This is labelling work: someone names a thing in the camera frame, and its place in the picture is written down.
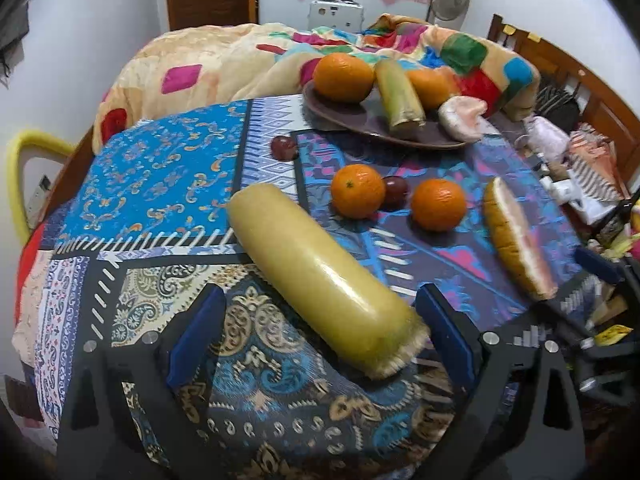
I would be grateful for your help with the small orange mandarin on bed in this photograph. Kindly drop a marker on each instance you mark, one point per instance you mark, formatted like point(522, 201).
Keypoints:
point(357, 191)

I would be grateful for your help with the white box appliance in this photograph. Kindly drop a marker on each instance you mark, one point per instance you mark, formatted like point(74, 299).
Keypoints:
point(345, 15)

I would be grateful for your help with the white standing fan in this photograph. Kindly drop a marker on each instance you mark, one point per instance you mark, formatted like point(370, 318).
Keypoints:
point(447, 13)

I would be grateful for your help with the orange mandarin on plate right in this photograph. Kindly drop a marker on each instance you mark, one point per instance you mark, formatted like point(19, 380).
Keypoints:
point(434, 86)

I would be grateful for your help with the dark red fruit between mandarins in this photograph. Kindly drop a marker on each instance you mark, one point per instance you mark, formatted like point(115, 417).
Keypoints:
point(396, 192)

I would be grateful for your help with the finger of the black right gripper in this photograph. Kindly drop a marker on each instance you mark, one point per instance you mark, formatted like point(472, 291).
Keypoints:
point(624, 270)

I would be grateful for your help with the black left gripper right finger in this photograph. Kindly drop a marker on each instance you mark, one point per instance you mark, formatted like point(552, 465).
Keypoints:
point(516, 414)

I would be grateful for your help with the blue patterned bed sheet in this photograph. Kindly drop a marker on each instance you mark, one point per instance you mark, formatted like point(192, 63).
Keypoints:
point(147, 234)

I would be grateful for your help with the black striped bag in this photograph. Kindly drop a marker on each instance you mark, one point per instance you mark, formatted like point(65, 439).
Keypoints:
point(558, 106)

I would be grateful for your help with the wooden headboard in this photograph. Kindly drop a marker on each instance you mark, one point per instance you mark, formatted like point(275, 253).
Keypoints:
point(604, 109)

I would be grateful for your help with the peeled pomelo segment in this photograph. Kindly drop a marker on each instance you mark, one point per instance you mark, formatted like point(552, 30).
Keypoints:
point(460, 117)
point(517, 250)

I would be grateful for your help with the orange mandarin on plate left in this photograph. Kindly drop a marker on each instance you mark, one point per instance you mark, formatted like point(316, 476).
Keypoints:
point(341, 77)

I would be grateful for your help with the pink quilted pouch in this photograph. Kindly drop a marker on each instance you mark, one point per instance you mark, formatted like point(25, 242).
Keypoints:
point(545, 138)

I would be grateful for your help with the orange mandarin on plate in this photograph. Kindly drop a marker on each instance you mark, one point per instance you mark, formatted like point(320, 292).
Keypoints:
point(434, 86)
point(341, 77)

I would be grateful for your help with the yellow sugarcane stick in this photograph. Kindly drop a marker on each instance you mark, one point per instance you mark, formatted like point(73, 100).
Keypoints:
point(365, 324)
point(403, 109)

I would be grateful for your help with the colourful patchwork fleece blanket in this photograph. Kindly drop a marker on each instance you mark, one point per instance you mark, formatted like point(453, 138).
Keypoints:
point(201, 66)

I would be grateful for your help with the white bottle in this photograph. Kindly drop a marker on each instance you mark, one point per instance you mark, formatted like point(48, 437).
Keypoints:
point(563, 192)

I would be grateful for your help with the dark brown round plate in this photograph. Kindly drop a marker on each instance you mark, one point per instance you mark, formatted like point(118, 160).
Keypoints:
point(368, 118)

